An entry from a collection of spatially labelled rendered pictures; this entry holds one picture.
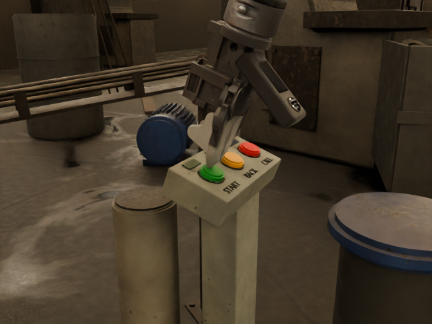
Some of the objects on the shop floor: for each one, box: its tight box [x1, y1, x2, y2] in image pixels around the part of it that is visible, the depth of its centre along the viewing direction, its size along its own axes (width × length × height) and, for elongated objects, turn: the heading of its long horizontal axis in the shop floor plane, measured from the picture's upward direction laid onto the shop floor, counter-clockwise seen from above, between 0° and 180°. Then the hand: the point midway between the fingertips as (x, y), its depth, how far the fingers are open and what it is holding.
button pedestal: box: [161, 136, 281, 324], centre depth 84 cm, size 16×24×62 cm, turn 153°
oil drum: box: [12, 12, 105, 140], centre depth 334 cm, size 59×59×89 cm
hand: (216, 162), depth 68 cm, fingers closed
